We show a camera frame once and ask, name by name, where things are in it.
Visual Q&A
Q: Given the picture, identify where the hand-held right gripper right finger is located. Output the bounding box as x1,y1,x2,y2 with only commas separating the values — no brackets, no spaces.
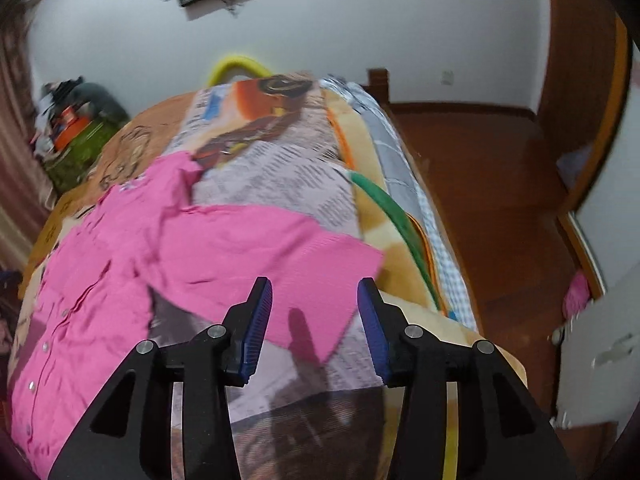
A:
357,277,578,480

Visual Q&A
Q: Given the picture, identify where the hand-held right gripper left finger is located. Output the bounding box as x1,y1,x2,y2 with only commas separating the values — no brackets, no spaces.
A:
47,276,274,480

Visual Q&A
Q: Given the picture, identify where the pink button shirt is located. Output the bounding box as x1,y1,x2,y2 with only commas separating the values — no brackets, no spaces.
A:
7,152,385,478

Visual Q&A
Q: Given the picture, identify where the printed blanket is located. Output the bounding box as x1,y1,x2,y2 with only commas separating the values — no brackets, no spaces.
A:
17,74,528,480

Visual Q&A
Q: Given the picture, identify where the checkered bed sheet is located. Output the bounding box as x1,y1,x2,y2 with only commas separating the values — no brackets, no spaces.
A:
320,76,481,331

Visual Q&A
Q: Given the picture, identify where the pink cloth item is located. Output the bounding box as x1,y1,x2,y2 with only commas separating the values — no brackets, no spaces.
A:
562,270,592,319

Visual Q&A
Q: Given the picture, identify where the white cabinet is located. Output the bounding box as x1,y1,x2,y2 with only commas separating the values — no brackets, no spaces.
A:
550,260,640,429

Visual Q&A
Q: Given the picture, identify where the green patterned bag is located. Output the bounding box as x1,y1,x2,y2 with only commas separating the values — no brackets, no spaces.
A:
45,115,131,196

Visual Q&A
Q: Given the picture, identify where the wooden bedpost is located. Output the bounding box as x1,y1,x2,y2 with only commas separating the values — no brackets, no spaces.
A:
367,67,391,104

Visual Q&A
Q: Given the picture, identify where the yellow hoop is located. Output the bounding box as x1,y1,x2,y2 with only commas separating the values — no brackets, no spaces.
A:
207,54,273,87

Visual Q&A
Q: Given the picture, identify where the orange box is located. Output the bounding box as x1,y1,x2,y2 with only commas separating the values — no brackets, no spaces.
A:
52,105,92,151

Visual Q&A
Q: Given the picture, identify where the grey cloth bundle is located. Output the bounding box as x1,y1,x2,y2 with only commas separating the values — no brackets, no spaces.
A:
70,82,128,121

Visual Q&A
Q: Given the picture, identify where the pink striped curtain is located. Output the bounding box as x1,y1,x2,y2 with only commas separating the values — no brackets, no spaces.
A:
0,0,57,271

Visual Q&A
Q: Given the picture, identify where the wooden door frame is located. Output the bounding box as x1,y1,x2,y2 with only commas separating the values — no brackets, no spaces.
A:
537,0,632,216

